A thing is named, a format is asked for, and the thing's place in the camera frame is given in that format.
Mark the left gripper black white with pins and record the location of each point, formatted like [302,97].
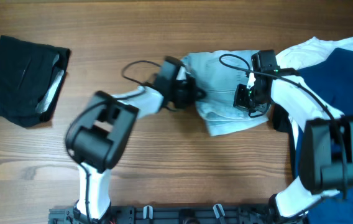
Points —
[192,88]

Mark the white t-shirt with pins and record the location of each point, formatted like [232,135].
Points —
[311,52]

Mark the folded black garment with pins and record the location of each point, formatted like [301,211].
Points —
[31,77]

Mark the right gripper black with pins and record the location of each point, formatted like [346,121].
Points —
[243,100]

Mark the dark blue t-shirt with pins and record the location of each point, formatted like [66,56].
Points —
[332,80]

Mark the light blue denim shorts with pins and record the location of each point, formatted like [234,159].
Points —
[220,83]

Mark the black garment under pile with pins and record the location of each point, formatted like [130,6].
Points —
[281,123]

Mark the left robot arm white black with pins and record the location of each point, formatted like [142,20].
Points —
[97,138]

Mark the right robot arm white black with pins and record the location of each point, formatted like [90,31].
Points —
[326,154]

